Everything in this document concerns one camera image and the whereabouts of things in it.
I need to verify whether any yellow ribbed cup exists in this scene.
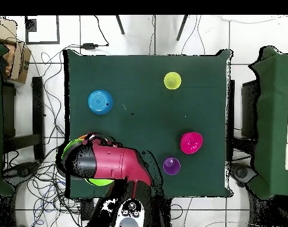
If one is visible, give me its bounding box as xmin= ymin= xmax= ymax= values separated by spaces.
xmin=163 ymin=72 xmax=182 ymax=90

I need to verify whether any purple cup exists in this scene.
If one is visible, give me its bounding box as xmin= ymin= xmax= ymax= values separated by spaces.
xmin=163 ymin=157 xmax=182 ymax=176

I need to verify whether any tangle of floor cables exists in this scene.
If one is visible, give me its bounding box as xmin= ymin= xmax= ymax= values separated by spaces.
xmin=1 ymin=50 xmax=97 ymax=227

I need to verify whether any cardboard box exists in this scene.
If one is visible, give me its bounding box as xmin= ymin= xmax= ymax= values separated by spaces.
xmin=0 ymin=18 xmax=32 ymax=83

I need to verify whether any dark green tablecloth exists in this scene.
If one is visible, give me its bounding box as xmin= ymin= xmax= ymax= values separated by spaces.
xmin=63 ymin=48 xmax=233 ymax=199

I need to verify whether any black base with knob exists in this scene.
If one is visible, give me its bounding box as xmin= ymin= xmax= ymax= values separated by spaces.
xmin=2 ymin=161 xmax=41 ymax=187

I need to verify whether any large green bowl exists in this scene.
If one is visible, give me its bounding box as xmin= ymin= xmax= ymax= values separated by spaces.
xmin=85 ymin=178 xmax=115 ymax=187
xmin=61 ymin=139 xmax=84 ymax=159

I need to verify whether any red bowl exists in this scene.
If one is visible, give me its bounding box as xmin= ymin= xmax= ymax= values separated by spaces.
xmin=180 ymin=131 xmax=204 ymax=155

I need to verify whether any black bench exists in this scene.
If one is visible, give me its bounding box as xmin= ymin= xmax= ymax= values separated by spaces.
xmin=2 ymin=76 xmax=46 ymax=161

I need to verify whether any grey chair base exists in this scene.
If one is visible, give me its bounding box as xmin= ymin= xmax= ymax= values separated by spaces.
xmin=229 ymin=163 xmax=257 ymax=187

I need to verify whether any black stand leg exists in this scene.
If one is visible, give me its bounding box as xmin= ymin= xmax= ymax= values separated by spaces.
xmin=176 ymin=15 xmax=189 ymax=41
xmin=115 ymin=15 xmax=125 ymax=35

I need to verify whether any blue bowl with ribbed bottom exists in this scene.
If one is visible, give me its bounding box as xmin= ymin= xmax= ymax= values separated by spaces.
xmin=88 ymin=89 xmax=114 ymax=116

